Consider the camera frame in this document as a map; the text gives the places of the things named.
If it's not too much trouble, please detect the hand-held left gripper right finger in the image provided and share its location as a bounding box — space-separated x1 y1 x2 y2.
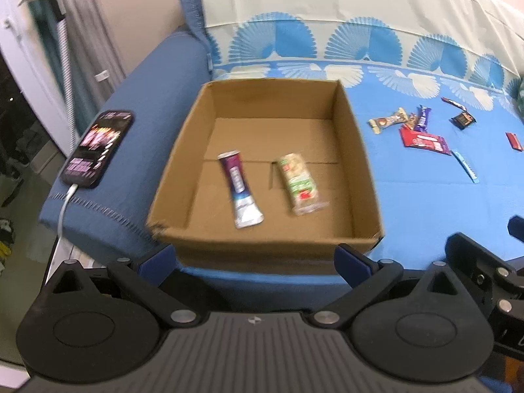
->
309 244 462 330

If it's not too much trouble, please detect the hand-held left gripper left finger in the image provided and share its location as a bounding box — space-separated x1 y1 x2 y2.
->
44 244 203 330

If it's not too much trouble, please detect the black chocolate packet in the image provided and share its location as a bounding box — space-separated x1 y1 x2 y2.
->
449 112 476 132

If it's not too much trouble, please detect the red wafer packet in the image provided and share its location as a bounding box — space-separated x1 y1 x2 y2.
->
399 126 451 156

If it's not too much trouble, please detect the purple snack packet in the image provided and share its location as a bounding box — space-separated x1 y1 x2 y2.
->
414 105 433 134

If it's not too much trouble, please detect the gold snack bar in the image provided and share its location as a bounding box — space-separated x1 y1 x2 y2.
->
368 107 410 134

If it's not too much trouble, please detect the cardboard box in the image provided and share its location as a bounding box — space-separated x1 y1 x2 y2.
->
146 78 385 277

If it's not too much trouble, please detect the blue fan-print sheet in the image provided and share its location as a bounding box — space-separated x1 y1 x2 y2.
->
196 0 524 279

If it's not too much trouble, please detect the white floor device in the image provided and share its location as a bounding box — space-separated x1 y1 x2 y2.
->
47 238 111 273

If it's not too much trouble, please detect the thin blue stick packet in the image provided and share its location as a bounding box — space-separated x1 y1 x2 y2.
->
451 149 479 183

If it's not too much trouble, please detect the green rice cracker packet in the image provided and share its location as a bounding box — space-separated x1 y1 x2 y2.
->
276 152 330 217

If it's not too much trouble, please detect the purple and white snack tube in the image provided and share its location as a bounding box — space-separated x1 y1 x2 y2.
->
217 151 265 230

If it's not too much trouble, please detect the green checked cloth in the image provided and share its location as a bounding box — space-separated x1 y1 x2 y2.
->
514 78 524 123

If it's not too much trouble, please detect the black smartphone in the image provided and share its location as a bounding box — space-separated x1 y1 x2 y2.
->
61 109 136 189

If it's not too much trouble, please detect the thin dark stick packet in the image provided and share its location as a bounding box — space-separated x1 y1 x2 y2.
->
441 97 469 112

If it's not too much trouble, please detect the blue sofa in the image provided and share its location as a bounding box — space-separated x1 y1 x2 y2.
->
39 0 430 312

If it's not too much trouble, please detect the grey curtain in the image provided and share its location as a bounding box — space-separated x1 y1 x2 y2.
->
61 0 127 91

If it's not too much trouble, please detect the white door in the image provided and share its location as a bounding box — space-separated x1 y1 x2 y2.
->
0 0 76 160

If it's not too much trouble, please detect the teal curtain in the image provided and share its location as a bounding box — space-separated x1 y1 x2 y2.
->
20 0 66 86

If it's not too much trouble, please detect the white charging cable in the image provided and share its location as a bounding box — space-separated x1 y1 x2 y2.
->
57 183 78 240

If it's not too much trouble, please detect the striped braided hose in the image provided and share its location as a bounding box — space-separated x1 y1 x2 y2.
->
55 20 80 144

